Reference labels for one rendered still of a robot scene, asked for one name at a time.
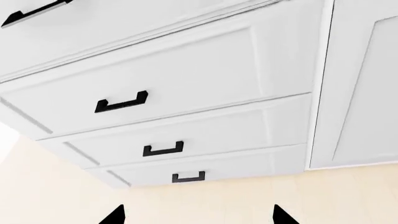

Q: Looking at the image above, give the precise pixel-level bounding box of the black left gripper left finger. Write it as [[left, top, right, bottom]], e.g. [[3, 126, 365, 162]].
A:
[[98, 203, 126, 224]]

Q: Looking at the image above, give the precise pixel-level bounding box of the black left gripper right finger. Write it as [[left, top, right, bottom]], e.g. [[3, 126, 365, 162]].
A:
[[273, 203, 300, 224]]

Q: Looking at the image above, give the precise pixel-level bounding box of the short white drawer front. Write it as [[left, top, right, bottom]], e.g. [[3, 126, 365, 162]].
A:
[[87, 142, 308, 189]]

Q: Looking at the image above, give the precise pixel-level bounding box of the medium white drawer front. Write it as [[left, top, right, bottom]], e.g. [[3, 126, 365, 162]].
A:
[[37, 92, 313, 169]]

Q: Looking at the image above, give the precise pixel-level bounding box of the white cabinet door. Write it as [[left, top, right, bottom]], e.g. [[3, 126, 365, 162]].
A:
[[309, 0, 398, 169]]

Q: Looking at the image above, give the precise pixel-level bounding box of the tall white drawer front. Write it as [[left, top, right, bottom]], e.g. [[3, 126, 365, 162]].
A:
[[0, 1, 324, 141]]

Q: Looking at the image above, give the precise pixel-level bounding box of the white open drawer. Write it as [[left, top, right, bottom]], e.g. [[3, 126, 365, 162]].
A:
[[0, 0, 290, 83]]

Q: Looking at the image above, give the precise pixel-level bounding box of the black handle of medium drawer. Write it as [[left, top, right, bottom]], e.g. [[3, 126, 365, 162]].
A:
[[142, 140, 185, 157]]

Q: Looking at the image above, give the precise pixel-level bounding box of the black handle of short drawer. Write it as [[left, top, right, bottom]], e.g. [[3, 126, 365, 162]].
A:
[[172, 170, 206, 184]]

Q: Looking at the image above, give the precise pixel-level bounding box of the black handle of tall drawer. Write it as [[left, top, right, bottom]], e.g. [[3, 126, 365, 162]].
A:
[[94, 90, 149, 114]]

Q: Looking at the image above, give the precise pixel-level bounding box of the white cabinet frame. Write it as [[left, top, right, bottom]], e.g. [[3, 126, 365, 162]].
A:
[[306, 0, 335, 170]]

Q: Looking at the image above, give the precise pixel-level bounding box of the long black drawer handle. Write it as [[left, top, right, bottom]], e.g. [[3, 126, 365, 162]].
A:
[[1, 0, 75, 29]]

